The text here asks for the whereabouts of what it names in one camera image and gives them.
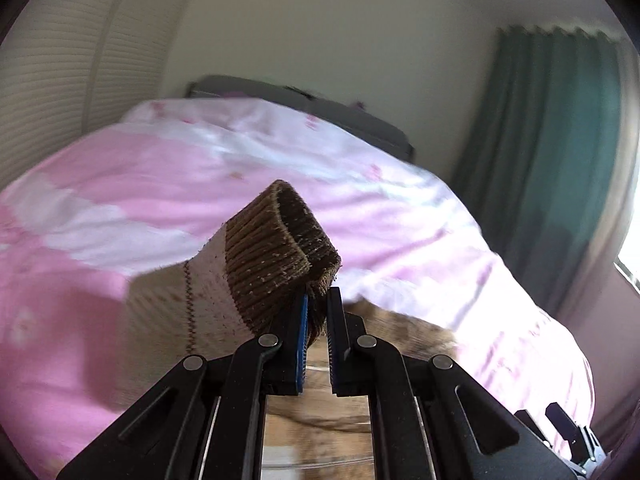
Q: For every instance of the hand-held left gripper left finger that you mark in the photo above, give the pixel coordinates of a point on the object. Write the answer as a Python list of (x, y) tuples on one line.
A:
[(301, 340)]

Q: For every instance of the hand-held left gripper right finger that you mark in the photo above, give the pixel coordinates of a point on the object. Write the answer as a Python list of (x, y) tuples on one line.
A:
[(334, 350)]

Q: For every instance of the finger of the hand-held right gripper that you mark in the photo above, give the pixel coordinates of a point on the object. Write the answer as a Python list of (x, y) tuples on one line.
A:
[(562, 420), (532, 427)]

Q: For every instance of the brown beige knit sock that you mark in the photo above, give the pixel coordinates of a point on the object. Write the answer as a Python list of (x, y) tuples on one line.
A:
[(400, 325), (260, 260)]

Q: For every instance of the window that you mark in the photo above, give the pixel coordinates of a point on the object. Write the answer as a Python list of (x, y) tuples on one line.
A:
[(631, 272)]

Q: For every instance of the grey headboard cushion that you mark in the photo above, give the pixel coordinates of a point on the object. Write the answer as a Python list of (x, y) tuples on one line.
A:
[(240, 87), (365, 122)]

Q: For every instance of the pink floral duvet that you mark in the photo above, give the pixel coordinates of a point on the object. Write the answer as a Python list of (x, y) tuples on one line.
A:
[(150, 170)]

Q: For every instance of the teal curtain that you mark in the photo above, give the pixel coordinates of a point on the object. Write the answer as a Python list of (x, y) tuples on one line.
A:
[(540, 160)]

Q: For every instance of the cream louvered wardrobe door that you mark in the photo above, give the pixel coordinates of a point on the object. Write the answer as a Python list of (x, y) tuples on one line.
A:
[(45, 85), (130, 60)]

